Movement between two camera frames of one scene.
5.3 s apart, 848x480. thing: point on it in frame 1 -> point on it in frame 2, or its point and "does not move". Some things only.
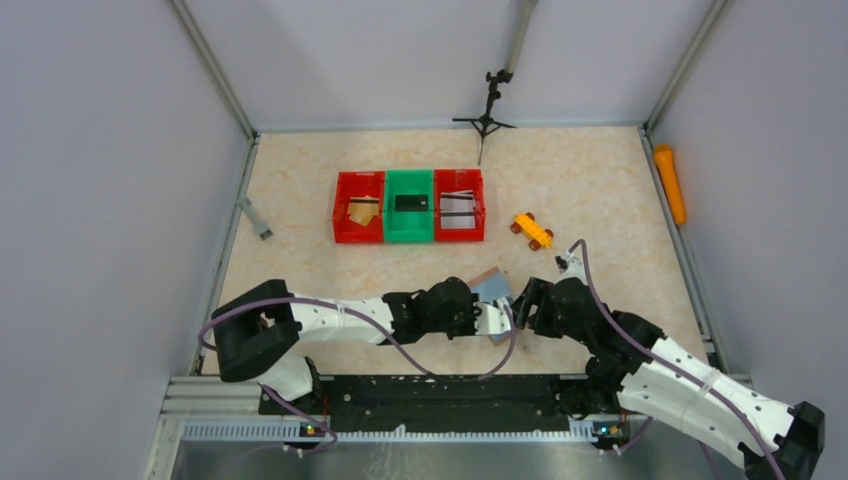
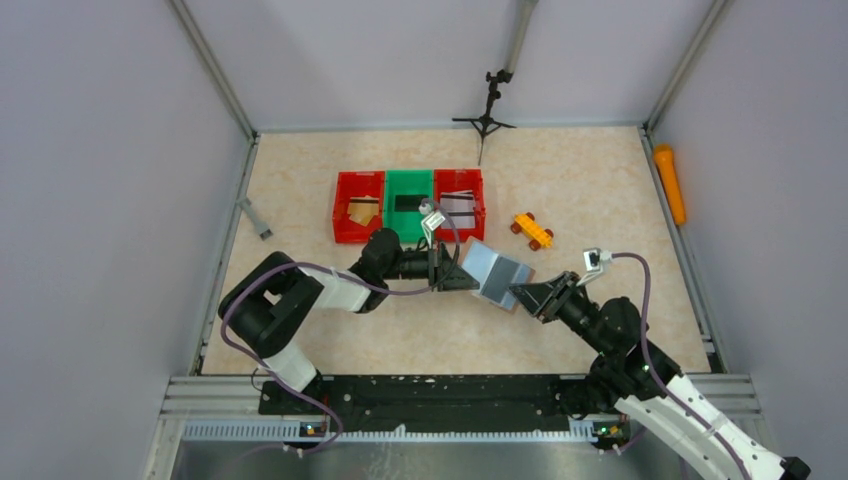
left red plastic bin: (359, 184) does not move
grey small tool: (263, 231) does not move
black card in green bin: (411, 202) does not move
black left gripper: (470, 330) -> (438, 263)
